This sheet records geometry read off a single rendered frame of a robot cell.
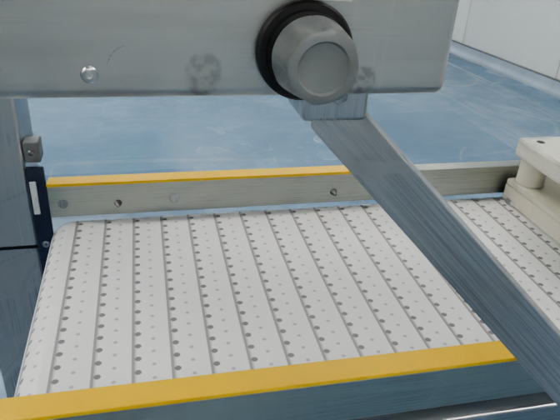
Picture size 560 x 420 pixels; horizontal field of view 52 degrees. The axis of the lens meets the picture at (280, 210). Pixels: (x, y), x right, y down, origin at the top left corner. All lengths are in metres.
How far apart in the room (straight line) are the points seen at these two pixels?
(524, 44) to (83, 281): 4.80
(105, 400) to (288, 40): 0.22
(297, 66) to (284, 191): 0.40
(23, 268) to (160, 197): 0.16
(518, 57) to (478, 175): 4.53
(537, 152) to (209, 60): 0.46
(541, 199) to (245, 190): 0.29
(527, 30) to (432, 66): 4.89
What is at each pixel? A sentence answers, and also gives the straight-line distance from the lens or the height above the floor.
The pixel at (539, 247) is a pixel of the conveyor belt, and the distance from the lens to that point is 0.59.
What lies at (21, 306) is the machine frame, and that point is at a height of 0.78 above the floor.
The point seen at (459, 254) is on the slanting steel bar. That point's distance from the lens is 0.28.
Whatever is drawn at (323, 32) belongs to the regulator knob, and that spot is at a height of 1.12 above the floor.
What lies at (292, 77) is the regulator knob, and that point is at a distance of 0.18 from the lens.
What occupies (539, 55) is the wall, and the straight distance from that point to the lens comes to 4.99.
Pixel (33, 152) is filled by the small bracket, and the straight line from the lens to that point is 0.56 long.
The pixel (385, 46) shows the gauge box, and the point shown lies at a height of 1.11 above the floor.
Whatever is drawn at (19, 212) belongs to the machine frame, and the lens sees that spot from 0.59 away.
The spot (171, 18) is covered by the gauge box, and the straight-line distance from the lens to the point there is 0.20.
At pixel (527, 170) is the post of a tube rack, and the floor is 0.93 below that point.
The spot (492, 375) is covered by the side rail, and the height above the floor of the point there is 0.91.
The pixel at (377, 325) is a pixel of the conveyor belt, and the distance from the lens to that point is 0.44.
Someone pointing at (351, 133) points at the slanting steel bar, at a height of 1.07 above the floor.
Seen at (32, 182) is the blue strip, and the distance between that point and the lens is 0.57.
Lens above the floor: 1.16
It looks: 28 degrees down
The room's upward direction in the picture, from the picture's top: 3 degrees clockwise
